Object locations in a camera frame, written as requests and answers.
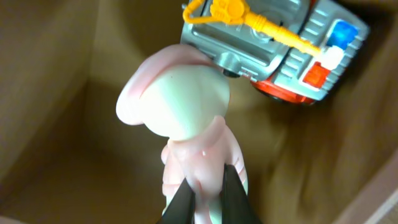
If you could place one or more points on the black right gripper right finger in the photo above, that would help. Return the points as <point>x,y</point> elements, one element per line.
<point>235,205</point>

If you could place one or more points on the pink white duck figure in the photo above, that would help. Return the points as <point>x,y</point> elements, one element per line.
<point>178,93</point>

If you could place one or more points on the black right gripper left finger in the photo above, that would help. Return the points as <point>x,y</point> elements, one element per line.
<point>182,207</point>

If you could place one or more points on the pink cardboard box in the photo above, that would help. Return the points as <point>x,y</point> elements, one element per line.
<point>66,158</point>

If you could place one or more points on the red silver toy truck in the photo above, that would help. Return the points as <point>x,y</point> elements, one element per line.
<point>293,51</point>

